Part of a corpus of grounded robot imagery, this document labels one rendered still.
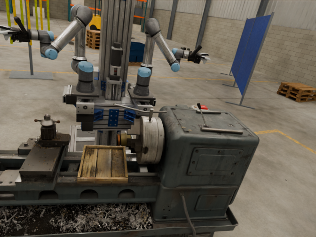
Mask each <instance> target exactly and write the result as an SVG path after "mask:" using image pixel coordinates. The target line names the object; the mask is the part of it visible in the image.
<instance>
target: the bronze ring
mask: <svg viewBox="0 0 316 237"><path fill-rule="evenodd" d="M128 139H131V135H130V134H126V132H125V133H121V134H117V135H116V143H117V146H120V145H121V146H126V147H127V140H128Z"/></svg>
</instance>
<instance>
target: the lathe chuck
mask: <svg viewBox="0 0 316 237"><path fill-rule="evenodd" d="M148 119H149V117H145V116H141V120H140V135H136V139H140V140H141V143H142V146H143V147H144V148H145V147H147V148H148V149H147V153H146V154H144V153H142V151H137V152H136V160H137V163H138V164H145V162H148V164H153V163H154V161H155V158H156V154H157V149H158V125H157V121H156V118H155V117H152V118H151V120H152V122H148V121H147V120H148Z"/></svg>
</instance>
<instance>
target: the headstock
mask: <svg viewBox="0 0 316 237"><path fill-rule="evenodd" d="M208 109H209V110H210V111H221V114H211V113H203V116H204V119H205V122H206V124H207V125H208V126H209V128H218V129H229V130H241V131H243V134H233V133H221V132H208V131H201V130H200V128H201V127H204V125H205V124H204V121H203V118H202V115H201V113H196V110H194V109H193V108H192V107H189V109H188V108H185V107H177V106H163V107H162V108H161V109H160V110H159V111H167V113H159V114H158V118H160V119H161V121H162V124H163V127H164V130H165V148H164V152H163V154H162V156H161V159H160V162H159V163H158V164H157V168H158V172H159V176H160V179H161V182H162V185H163V186H165V187H168V188H174V187H177V186H179V185H241V183H242V181H243V179H244V176H245V174H246V172H247V169H248V167H249V165H250V162H251V160H252V158H253V156H254V154H255V151H256V149H257V147H258V144H259V142H260V139H259V137H258V135H256V134H255V133H254V132H253V131H252V130H251V129H250V128H248V127H247V126H246V125H245V124H244V123H243V122H242V121H241V120H239V119H238V118H237V117H236V116H235V115H234V114H233V113H231V112H226V111H225V110H222V109H211V108H208ZM178 124H179V125H178ZM182 126H183V127H185V128H182ZM189 129H190V130H192V131H189Z"/></svg>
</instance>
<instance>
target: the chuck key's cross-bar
mask: <svg viewBox="0 0 316 237"><path fill-rule="evenodd" d="M113 105H115V106H118V107H122V108H126V109H130V110H134V111H139V112H143V113H150V111H142V110H139V109H135V108H131V107H127V106H123V105H120V104H116V103H114V104H113ZM153 113H167V111H153Z"/></svg>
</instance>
